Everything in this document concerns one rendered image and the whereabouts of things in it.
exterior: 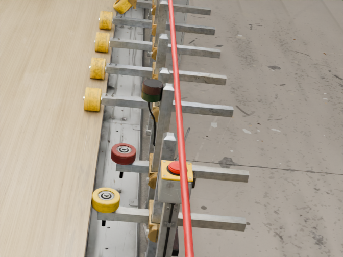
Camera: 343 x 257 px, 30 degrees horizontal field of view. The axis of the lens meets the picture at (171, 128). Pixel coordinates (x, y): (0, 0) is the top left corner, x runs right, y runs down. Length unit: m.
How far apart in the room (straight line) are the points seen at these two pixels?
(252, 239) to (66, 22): 1.38
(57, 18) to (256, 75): 2.22
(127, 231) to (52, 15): 1.25
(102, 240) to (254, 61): 3.21
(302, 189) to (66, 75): 1.71
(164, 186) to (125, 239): 0.75
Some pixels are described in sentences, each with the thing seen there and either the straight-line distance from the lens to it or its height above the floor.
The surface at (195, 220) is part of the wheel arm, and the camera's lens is 1.88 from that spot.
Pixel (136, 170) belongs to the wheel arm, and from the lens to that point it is 2.08.
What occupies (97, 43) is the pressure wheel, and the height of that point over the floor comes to 0.95.
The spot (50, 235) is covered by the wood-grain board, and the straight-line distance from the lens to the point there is 1.71.
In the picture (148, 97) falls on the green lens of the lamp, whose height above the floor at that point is 1.14.
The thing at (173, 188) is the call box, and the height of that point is 1.19.
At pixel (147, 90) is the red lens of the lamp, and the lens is 1.87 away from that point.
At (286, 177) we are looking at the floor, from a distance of 3.75.
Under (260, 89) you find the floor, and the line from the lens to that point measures 4.68.
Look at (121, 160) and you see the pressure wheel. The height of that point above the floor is 0.89.
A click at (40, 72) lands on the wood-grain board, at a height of 0.90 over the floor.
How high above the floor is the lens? 2.02
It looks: 30 degrees down
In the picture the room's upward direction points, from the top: 8 degrees clockwise
